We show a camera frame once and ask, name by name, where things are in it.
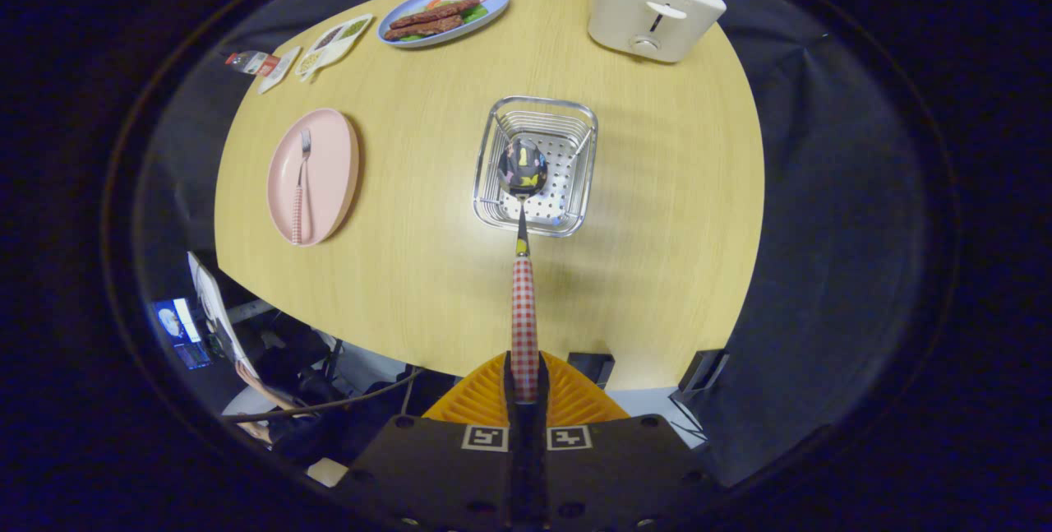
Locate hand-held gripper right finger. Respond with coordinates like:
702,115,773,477
526,351,720,532

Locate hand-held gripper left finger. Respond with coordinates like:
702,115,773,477
333,351,527,532

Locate spoon with red checked handle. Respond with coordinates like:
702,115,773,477
496,135,549,403

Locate fork with red checked handle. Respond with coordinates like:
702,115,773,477
291,129,313,245

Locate small black box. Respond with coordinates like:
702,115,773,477
676,349,729,405
567,352,615,391

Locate white paper board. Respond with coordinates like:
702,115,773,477
187,251,257,381

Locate laptop with lit screen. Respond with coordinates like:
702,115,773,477
154,298,213,370

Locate pink round plate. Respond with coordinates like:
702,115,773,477
266,108,360,247

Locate white square coaster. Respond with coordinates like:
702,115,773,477
257,45,302,95

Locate white divided bean tray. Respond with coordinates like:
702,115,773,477
294,14,375,82

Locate brown bacon strip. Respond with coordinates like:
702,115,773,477
383,14,465,42
389,0,482,30

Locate clear bottle with red label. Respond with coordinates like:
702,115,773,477
225,51,283,77

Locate white toaster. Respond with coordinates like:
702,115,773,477
588,0,727,64

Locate blue oval plate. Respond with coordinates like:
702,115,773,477
376,0,511,49

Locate dark cable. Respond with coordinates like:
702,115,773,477
220,368,424,423

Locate metal wire basket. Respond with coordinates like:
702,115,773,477
473,96,599,238

